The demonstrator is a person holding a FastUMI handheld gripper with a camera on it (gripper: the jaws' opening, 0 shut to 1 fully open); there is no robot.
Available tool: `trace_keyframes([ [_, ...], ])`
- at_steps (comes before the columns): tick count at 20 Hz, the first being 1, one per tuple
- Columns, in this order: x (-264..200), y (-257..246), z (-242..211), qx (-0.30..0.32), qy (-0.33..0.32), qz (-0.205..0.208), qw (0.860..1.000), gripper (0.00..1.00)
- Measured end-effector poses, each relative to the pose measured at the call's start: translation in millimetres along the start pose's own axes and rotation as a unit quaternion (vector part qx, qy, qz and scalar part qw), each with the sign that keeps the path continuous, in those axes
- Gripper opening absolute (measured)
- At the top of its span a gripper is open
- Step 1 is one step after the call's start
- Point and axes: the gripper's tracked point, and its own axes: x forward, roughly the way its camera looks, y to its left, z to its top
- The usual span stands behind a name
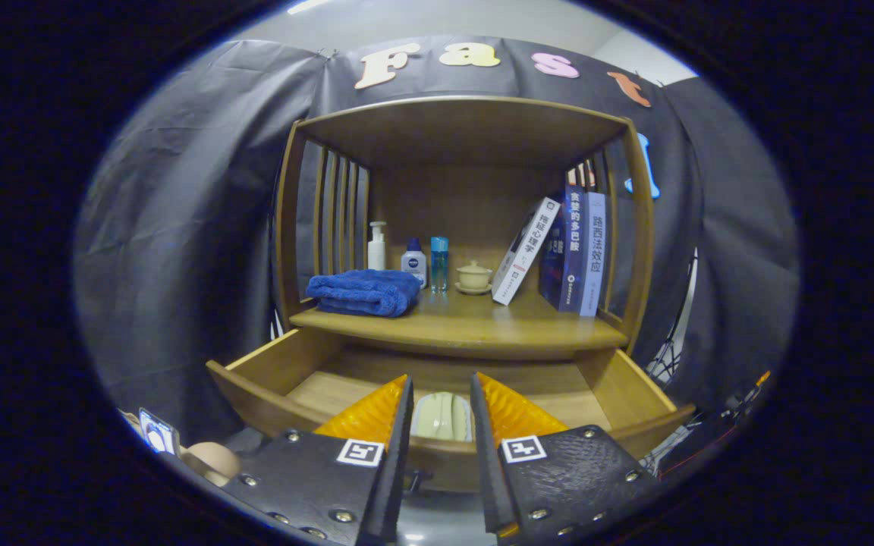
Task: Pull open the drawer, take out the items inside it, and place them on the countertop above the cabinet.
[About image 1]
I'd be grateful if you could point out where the black backdrop cloth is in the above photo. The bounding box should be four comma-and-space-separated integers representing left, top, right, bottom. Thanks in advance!
73, 34, 798, 448

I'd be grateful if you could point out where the white pump bottle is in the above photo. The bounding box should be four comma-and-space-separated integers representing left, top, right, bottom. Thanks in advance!
366, 221, 388, 271

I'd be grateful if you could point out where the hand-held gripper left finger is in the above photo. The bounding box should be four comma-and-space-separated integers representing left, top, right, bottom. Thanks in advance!
221, 373, 415, 546

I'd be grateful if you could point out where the beige rounded object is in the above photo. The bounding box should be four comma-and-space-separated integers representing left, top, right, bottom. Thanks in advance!
179, 441, 242, 488

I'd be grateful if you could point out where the beige lidded teacup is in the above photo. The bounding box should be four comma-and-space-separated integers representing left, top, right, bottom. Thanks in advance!
454, 260, 494, 296

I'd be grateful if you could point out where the orange black clamp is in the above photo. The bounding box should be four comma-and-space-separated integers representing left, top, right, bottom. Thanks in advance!
718, 370, 772, 425

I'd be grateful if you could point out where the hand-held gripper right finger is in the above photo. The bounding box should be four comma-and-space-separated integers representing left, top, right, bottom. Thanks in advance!
470, 372, 663, 543

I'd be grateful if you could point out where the blue folded towel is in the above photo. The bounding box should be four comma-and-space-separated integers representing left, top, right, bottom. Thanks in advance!
305, 269, 423, 318

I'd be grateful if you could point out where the clear blue bottle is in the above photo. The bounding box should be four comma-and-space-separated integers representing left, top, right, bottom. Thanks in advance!
429, 236, 450, 293

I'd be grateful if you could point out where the white bottle blue cap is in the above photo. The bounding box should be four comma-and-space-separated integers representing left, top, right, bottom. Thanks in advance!
401, 237, 428, 289

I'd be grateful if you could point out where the wooden drawer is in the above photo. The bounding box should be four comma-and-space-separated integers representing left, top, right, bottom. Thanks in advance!
206, 326, 697, 494

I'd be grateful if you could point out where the dark blue book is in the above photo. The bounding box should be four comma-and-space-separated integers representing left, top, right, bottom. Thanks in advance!
539, 188, 586, 313

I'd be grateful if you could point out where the smartphone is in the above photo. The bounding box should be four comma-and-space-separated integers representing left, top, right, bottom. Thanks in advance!
137, 408, 178, 456

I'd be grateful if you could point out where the wooden cabinet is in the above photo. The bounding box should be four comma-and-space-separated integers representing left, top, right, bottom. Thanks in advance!
274, 95, 656, 363

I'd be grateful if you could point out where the pale green scrub brush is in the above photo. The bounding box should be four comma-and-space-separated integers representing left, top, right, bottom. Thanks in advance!
413, 391, 474, 442

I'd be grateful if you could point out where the light purple book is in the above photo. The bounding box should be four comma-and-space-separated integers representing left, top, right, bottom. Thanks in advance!
579, 191, 608, 318

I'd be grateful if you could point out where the white book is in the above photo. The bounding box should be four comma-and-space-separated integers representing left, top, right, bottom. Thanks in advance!
491, 197, 561, 306

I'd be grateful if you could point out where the wooden countertop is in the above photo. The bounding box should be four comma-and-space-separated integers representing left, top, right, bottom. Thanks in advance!
289, 288, 629, 361

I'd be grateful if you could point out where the black light stand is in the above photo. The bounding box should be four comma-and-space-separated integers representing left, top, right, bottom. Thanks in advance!
646, 250, 700, 388

